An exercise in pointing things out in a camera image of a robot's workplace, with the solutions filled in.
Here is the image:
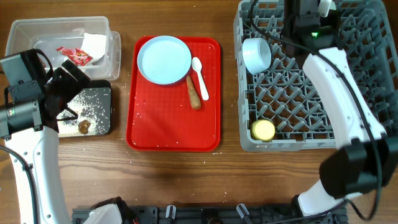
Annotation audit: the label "dark brown food scrap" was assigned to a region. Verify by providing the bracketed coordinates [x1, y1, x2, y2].
[78, 119, 91, 134]

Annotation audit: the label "light blue small bowl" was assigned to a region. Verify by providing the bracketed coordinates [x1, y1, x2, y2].
[243, 38, 272, 75]

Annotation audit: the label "scattered white rice grains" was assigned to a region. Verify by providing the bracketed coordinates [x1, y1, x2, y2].
[57, 87, 111, 136]

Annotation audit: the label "white plastic spoon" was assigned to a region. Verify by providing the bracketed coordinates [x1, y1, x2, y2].
[192, 57, 210, 101]

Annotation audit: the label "white paper napkin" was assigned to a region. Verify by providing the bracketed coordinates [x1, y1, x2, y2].
[76, 33, 106, 67]

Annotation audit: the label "clear plastic waste bin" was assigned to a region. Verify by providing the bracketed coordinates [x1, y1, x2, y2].
[5, 16, 121, 81]

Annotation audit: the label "large light blue plate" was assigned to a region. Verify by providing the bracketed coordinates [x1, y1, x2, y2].
[137, 35, 192, 85]

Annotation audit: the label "yellow plastic cup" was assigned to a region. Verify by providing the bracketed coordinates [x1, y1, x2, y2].
[251, 119, 275, 141]

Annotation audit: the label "red plastic serving tray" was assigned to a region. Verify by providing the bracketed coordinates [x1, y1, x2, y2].
[126, 36, 222, 152]

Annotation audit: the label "red foil snack wrapper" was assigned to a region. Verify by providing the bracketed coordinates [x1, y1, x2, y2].
[56, 47, 93, 66]

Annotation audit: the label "grey dishwasher rack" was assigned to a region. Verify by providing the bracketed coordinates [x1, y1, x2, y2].
[233, 1, 397, 152]

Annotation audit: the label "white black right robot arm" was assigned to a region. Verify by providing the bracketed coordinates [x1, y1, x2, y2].
[283, 1, 397, 217]

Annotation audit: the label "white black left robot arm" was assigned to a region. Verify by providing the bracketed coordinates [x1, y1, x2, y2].
[1, 49, 90, 223]

